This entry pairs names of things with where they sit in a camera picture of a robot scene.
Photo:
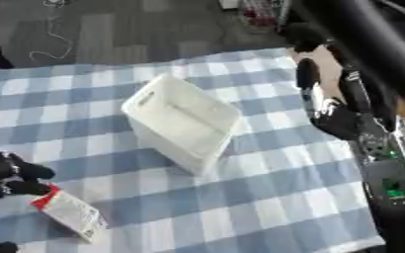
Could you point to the white plastic box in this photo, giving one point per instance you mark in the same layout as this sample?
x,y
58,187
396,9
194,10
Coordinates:
x,y
180,122

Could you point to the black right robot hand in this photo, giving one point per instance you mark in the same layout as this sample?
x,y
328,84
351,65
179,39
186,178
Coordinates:
x,y
338,122

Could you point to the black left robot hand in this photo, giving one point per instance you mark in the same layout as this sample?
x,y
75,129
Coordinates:
x,y
4,171

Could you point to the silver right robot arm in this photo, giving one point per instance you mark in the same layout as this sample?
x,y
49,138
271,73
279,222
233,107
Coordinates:
x,y
393,184

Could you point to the red and white rack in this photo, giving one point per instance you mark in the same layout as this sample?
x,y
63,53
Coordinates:
x,y
263,11

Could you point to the white carton with red top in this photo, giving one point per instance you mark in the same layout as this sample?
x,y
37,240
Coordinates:
x,y
73,212

